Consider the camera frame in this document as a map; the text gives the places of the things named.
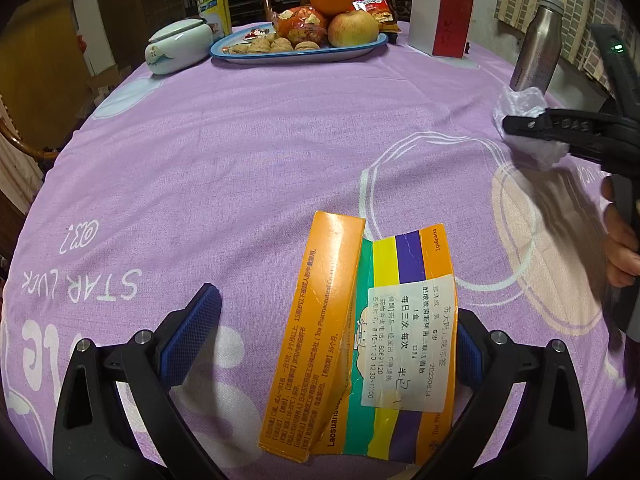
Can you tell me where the red wrapped fruit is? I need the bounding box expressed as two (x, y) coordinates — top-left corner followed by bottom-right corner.
(272, 6), (329, 46)

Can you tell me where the steel bottle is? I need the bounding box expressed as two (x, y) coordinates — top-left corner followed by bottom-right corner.
(509, 0), (566, 92)

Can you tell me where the orange medicine box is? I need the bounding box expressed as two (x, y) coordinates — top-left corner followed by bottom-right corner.
(257, 211), (458, 466)

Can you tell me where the blue fruit plate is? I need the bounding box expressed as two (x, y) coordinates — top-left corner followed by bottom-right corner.
(210, 27), (390, 63)

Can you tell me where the apple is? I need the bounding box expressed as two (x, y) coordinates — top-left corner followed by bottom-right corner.
(327, 9), (380, 48)

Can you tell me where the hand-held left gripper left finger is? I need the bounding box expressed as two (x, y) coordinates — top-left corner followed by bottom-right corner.
(52, 283), (236, 480)

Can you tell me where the red and white box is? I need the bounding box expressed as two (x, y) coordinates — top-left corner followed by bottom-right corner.
(409, 0), (474, 59)

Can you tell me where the pile of walnuts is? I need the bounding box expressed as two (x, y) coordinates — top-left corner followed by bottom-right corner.
(222, 32), (322, 56)

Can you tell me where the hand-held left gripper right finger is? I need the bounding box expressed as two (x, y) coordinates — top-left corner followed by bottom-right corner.
(415, 309), (588, 480)

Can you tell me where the wooden armchair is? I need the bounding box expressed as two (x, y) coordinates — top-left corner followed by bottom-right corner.
(0, 90), (62, 211)

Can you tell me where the white ceramic jar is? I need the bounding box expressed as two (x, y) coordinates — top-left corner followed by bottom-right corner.
(145, 17), (213, 77)

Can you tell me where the clear plastic bag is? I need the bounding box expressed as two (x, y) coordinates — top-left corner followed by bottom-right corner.
(492, 86), (572, 168)

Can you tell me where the person's right hand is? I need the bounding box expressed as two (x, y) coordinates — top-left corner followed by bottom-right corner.
(600, 177), (640, 288)

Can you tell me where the beige checked curtain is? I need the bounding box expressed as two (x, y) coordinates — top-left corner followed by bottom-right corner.
(495, 0), (640, 83)

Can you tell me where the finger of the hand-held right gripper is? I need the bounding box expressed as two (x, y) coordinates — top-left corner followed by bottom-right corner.
(501, 107), (613, 162)

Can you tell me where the red biscuit packet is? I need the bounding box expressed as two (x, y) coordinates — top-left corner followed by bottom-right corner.
(352, 0), (399, 26)

